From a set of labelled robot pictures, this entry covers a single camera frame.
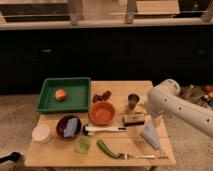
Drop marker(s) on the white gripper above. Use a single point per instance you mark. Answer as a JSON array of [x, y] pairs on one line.
[[156, 121]]

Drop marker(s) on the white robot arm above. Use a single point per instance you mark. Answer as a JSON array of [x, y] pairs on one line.
[[164, 98]]

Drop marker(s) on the metal cup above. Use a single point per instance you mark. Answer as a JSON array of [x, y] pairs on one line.
[[133, 100]]

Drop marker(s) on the green plastic cup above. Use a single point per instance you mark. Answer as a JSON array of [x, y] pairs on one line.
[[82, 145]]

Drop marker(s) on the grey folded cloth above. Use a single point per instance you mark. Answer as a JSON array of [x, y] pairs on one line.
[[149, 133]]

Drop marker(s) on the banana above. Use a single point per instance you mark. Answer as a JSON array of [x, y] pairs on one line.
[[140, 110]]

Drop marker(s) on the wooden table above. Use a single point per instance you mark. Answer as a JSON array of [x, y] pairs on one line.
[[61, 153]]

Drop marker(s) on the metal fork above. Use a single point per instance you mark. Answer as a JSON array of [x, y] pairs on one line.
[[127, 156]]

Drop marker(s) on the green chili pepper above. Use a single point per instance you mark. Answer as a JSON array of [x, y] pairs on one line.
[[103, 147]]

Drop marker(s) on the orange bowl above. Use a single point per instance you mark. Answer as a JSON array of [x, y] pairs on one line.
[[101, 113]]

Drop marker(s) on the dark grapes bunch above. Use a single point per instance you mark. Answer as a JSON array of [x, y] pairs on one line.
[[105, 96]]

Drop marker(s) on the blue sponge in bowl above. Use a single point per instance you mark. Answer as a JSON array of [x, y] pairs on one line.
[[71, 128]]

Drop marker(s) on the dark red bowl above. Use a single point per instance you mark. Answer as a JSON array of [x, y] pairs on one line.
[[62, 123]]

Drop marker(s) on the green plastic tray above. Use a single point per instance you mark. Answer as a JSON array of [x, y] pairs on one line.
[[77, 99]]

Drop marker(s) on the peach fruit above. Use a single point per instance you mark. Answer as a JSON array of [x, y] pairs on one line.
[[60, 95]]

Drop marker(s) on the white round container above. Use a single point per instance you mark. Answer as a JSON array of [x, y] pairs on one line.
[[42, 133]]

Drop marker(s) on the black object on floor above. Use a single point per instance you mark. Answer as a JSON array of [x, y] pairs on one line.
[[14, 156]]

